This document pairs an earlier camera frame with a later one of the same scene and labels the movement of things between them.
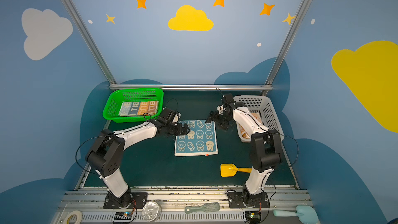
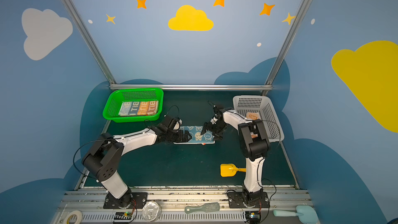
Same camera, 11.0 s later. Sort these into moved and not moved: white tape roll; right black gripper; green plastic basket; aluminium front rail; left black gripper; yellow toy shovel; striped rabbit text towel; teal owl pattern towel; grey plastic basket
Moved: teal owl pattern towel; left black gripper; right black gripper
Not moved: grey plastic basket; yellow toy shovel; aluminium front rail; green plastic basket; striped rabbit text towel; white tape roll
